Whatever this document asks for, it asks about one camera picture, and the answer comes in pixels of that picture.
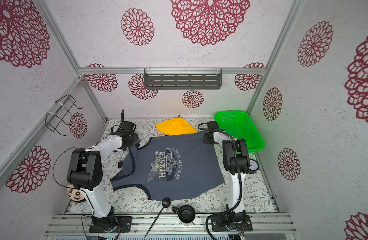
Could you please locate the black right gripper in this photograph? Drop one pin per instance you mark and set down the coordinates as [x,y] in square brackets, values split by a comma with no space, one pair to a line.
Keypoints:
[206,138]

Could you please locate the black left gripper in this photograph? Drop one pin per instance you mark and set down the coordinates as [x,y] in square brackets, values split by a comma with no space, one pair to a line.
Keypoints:
[136,139]

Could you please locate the green plastic basket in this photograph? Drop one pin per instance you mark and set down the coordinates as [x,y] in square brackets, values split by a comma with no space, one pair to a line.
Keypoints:
[239,125]

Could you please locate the grey tank top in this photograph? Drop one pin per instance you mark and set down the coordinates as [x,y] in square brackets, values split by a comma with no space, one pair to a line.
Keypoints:
[175,167]

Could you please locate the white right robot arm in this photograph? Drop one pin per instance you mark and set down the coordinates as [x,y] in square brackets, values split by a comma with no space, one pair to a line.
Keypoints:
[235,160]

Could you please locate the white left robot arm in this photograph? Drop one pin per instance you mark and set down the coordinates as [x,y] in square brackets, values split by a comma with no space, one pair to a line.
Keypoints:
[85,170]

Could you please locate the yellow bucket hat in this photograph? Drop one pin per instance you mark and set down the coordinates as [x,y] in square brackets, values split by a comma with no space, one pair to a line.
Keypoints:
[175,127]

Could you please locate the black pressure gauge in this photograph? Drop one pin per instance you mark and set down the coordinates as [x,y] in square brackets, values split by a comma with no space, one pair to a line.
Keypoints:
[253,167]

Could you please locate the black ladle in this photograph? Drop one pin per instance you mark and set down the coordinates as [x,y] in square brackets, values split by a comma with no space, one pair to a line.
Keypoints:
[166,202]

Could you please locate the plush doll toy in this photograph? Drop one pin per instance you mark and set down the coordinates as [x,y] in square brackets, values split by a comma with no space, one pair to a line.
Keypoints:
[75,195]

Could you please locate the grey wall shelf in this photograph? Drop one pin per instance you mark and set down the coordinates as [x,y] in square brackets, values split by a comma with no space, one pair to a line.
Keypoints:
[185,81]

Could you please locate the black wire wall rack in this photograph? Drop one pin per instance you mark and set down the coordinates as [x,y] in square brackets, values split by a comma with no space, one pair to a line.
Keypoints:
[55,118]

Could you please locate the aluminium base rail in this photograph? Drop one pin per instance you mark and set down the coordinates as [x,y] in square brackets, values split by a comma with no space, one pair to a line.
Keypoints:
[168,226]

